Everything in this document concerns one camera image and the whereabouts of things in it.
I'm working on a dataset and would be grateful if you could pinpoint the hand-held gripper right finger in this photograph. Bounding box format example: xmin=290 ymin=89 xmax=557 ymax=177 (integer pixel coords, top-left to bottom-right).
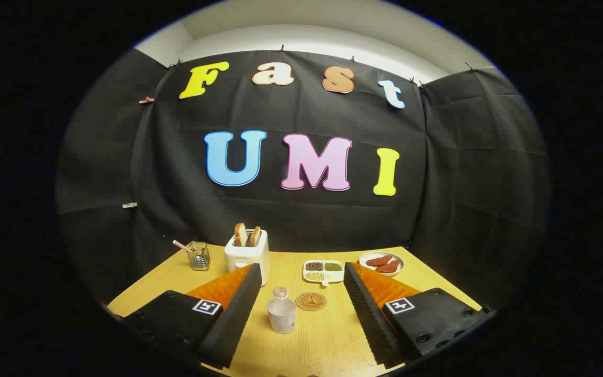
xmin=343 ymin=262 xmax=490 ymax=370

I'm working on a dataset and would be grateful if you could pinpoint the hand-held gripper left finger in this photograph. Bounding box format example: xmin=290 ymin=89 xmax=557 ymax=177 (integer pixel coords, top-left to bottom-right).
xmin=118 ymin=263 xmax=263 ymax=370

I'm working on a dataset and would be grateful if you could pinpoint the clear plastic juice bottle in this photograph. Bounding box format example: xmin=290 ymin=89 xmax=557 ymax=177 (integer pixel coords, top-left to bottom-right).
xmin=267 ymin=287 xmax=298 ymax=335

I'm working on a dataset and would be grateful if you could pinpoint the round wooden coaster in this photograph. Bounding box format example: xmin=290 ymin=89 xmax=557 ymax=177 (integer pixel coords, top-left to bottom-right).
xmin=296 ymin=292 xmax=327 ymax=312

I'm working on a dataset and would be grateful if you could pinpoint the wooden table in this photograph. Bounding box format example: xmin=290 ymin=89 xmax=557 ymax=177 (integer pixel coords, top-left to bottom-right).
xmin=107 ymin=246 xmax=483 ymax=377

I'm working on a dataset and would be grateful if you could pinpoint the white round plate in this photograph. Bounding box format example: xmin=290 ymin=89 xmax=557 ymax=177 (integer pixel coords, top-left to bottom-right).
xmin=359 ymin=251 xmax=405 ymax=276

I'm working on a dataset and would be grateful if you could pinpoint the white divided dish of beans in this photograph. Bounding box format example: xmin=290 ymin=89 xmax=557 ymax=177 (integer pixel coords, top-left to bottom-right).
xmin=303 ymin=260 xmax=345 ymax=287

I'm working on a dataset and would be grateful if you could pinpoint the white toaster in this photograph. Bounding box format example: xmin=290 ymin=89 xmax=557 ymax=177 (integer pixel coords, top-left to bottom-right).
xmin=224 ymin=229 xmax=271 ymax=287

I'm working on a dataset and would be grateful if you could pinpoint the wire mesh basket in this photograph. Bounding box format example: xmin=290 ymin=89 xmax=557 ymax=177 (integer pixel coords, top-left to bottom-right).
xmin=186 ymin=241 xmax=211 ymax=271

